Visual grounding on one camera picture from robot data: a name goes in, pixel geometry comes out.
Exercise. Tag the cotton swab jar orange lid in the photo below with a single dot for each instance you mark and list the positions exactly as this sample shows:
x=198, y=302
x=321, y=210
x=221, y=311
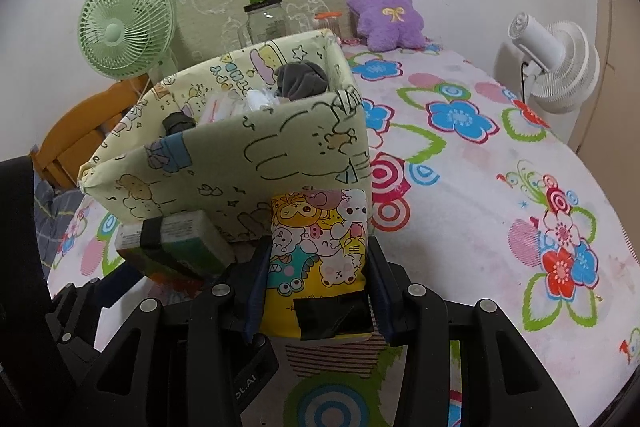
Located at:
x=330, y=24

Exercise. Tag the small green juice carton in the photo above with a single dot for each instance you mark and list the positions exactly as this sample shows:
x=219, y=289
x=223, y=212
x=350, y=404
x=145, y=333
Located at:
x=185, y=237

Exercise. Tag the grey sock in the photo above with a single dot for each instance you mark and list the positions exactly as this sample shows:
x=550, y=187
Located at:
x=300, y=79

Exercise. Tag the black sock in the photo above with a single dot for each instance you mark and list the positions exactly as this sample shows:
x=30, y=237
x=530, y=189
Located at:
x=177, y=123

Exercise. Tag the white desk fan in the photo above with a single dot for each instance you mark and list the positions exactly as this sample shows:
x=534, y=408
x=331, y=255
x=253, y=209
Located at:
x=560, y=67

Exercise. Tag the pink tissue packet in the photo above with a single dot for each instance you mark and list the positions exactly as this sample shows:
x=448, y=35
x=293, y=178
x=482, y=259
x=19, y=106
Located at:
x=222, y=109

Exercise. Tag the glass jar with green lid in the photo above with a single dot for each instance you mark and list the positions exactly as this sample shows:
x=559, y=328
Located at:
x=265, y=22

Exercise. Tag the green desk fan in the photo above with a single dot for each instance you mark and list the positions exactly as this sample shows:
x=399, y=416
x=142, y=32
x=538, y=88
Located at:
x=125, y=27

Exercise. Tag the white crumpled cloth in basket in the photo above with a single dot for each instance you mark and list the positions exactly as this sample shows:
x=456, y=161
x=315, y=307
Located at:
x=261, y=98

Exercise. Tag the grey plaid pillow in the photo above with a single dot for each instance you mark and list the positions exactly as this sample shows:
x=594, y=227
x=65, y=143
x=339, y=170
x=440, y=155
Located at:
x=52, y=217

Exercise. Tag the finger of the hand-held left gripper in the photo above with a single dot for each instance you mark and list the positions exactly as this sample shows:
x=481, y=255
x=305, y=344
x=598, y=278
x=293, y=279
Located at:
x=252, y=379
x=85, y=312

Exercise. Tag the purple plush rabbit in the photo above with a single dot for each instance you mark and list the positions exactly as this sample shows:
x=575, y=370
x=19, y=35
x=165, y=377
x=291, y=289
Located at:
x=385, y=17

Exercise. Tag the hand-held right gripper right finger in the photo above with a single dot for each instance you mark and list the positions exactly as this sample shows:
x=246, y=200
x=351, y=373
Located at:
x=378, y=302

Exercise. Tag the clear striped tissue pack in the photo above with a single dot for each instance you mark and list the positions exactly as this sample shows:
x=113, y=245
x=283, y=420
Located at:
x=335, y=357

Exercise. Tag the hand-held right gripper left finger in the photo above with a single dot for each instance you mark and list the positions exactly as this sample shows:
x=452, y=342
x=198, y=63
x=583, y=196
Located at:
x=256, y=292

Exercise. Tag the cartoon print fabric storage basket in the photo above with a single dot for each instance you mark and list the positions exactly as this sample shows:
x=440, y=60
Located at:
x=280, y=147

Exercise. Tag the beige door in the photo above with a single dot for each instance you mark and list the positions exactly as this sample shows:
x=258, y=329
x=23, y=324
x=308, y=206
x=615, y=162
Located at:
x=620, y=57

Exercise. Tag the yellow cartoon tissue packet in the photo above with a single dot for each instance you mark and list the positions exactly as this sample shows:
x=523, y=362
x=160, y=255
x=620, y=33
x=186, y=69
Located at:
x=320, y=247

